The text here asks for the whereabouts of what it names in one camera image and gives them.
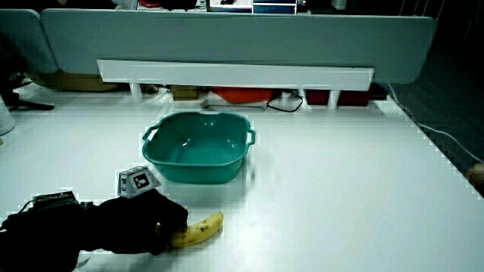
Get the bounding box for black cable loop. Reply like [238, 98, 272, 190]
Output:
[265, 90, 304, 113]

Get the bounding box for brown round object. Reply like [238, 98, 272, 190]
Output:
[465, 162, 484, 197]

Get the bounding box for white round container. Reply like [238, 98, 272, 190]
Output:
[0, 94, 17, 137]

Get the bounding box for white desk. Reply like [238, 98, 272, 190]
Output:
[0, 83, 484, 272]

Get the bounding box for yellow banana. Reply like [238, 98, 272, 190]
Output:
[168, 211, 225, 249]

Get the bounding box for white shelf riser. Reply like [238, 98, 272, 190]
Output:
[96, 59, 375, 110]

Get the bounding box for orange-red plastic container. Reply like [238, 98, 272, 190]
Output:
[210, 87, 281, 104]

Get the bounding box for dark red box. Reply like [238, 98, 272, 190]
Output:
[337, 90, 372, 107]
[305, 89, 330, 107]

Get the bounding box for white flat tray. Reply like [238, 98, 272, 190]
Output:
[200, 98, 268, 113]

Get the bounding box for blue and white boxes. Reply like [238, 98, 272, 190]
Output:
[206, 0, 299, 15]

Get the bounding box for person's right forearm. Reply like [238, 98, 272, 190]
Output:
[0, 190, 100, 272]

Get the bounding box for black tripod stand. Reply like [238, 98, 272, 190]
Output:
[0, 33, 56, 113]

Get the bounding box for small olive box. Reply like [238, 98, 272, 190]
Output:
[170, 85, 201, 101]

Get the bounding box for teal plastic basin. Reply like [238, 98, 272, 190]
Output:
[141, 111, 256, 185]

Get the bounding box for white cable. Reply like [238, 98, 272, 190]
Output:
[386, 83, 484, 165]

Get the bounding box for large grey partition panel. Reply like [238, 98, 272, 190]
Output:
[40, 8, 438, 85]

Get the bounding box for small grey partition panel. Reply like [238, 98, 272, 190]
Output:
[0, 8, 60, 75]

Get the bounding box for person's right hand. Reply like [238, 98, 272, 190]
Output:
[93, 165, 189, 256]

